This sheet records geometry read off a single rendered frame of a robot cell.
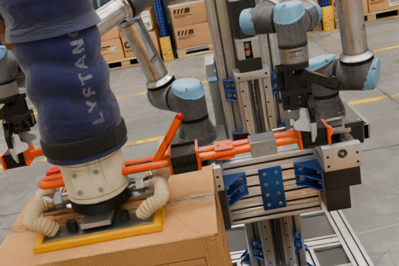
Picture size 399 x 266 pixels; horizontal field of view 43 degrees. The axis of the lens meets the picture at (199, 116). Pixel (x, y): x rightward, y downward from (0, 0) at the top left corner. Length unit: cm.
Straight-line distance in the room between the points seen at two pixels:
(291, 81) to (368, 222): 201
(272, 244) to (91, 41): 133
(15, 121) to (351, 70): 112
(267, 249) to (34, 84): 133
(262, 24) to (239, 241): 161
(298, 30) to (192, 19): 716
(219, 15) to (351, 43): 51
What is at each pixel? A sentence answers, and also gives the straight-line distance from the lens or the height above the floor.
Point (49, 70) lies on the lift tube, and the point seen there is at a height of 152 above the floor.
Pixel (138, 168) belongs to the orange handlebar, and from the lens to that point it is 137.
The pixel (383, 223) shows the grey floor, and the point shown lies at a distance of 324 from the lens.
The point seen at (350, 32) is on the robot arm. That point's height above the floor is 137.
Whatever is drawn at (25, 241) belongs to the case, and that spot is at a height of 107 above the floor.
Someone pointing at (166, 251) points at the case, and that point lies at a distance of 129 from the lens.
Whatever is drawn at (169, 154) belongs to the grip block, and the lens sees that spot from 135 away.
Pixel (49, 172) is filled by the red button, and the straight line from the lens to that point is 199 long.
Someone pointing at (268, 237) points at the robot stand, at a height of 52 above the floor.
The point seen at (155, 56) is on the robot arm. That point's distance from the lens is 190.
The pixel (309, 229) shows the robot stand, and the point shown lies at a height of 21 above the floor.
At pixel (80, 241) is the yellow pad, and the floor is 108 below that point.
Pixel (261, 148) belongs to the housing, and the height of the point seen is 120.
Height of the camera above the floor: 174
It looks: 19 degrees down
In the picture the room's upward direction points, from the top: 11 degrees counter-clockwise
